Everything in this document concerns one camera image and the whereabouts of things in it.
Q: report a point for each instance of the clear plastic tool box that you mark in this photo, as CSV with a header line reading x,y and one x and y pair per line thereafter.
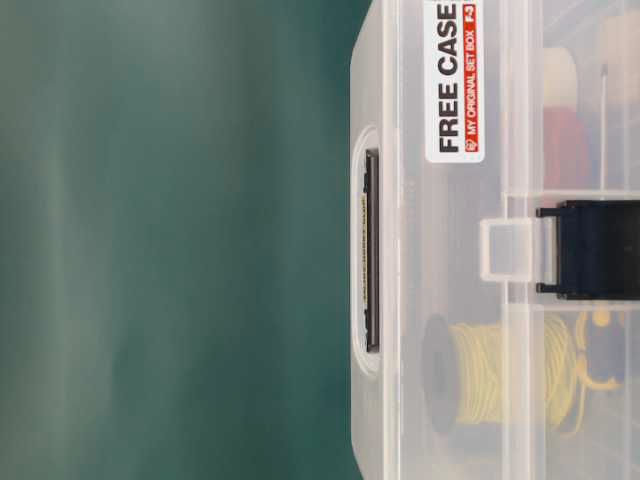
x,y
446,174

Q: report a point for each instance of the black tool box latch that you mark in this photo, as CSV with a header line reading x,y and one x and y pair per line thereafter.
x,y
597,250

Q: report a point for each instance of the red tape roll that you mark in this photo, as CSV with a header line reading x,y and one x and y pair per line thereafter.
x,y
566,162

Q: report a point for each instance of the yellow wire spool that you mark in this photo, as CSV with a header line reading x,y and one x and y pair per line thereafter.
x,y
464,375

